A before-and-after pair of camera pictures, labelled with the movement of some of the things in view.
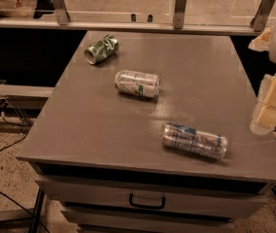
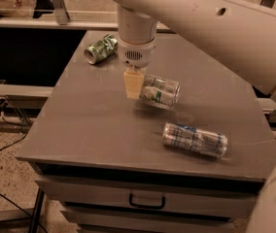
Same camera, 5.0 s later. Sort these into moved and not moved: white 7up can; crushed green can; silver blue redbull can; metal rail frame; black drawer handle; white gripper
Moved: white gripper; white 7up can
Not moved: silver blue redbull can; black drawer handle; metal rail frame; crushed green can
